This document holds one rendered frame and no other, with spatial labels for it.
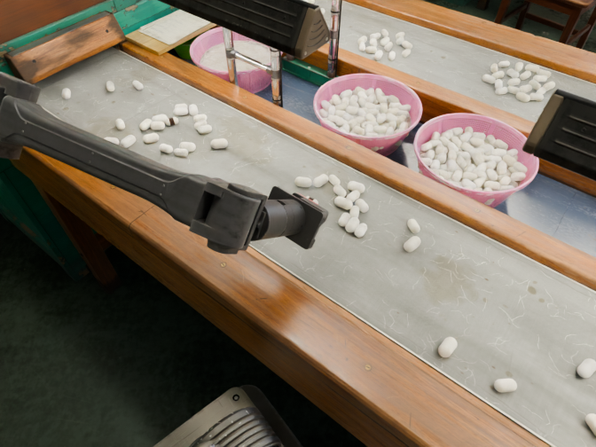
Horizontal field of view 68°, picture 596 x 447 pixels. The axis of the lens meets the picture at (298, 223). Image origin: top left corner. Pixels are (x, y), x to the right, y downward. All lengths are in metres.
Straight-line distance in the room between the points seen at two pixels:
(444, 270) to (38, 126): 0.68
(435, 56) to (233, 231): 1.01
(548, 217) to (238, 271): 0.69
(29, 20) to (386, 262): 1.04
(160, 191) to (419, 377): 0.45
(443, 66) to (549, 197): 0.48
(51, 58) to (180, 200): 0.83
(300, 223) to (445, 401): 0.33
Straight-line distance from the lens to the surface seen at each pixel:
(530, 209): 1.11
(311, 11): 0.74
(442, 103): 1.20
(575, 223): 1.13
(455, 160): 1.07
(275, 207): 0.62
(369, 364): 0.70
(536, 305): 0.87
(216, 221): 0.55
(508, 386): 0.76
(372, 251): 0.84
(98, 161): 0.62
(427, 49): 1.45
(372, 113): 1.15
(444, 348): 0.75
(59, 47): 1.34
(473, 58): 1.45
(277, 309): 0.74
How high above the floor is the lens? 1.41
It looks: 50 degrees down
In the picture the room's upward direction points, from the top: straight up
